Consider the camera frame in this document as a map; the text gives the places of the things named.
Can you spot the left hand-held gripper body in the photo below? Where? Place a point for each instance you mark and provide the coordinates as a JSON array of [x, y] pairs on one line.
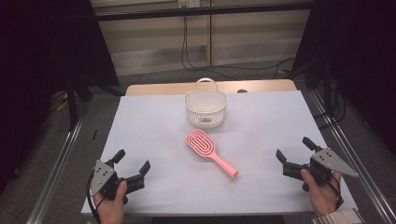
[[104, 177]]

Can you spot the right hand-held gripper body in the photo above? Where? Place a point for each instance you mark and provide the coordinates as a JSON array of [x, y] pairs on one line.
[[330, 161]]

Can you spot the pink hairbrush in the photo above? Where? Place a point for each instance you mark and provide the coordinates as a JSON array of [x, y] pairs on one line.
[[200, 143]]

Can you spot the white plastic basket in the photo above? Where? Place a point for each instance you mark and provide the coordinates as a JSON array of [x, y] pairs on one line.
[[205, 104]]

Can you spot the person's left hand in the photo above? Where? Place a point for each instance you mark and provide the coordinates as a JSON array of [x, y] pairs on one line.
[[112, 210]]

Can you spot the person's right hand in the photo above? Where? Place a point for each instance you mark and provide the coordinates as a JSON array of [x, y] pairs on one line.
[[323, 196]]

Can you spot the black metal stand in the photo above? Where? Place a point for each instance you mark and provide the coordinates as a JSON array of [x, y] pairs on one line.
[[72, 102]]

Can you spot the wooden table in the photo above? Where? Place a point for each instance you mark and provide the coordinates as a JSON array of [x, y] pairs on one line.
[[162, 88]]

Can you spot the black curtain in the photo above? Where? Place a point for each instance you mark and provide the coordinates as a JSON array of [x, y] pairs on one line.
[[37, 62], [358, 46]]

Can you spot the black horizontal bar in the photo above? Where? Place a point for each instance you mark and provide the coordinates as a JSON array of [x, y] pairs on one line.
[[202, 11]]

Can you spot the aluminium floor rail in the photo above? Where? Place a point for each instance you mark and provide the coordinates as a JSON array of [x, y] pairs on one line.
[[56, 174], [358, 155]]

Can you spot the white wall socket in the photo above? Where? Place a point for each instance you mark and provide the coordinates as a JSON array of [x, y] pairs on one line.
[[189, 3]]

